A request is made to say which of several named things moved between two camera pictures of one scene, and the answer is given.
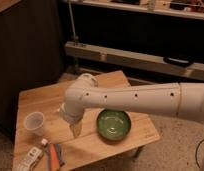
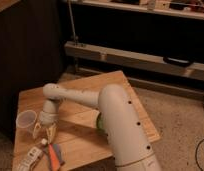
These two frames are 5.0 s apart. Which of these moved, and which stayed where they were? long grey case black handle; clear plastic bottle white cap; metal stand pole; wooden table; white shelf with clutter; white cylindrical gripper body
Moved: white cylindrical gripper body
Stayed: white shelf with clutter; metal stand pole; clear plastic bottle white cap; wooden table; long grey case black handle
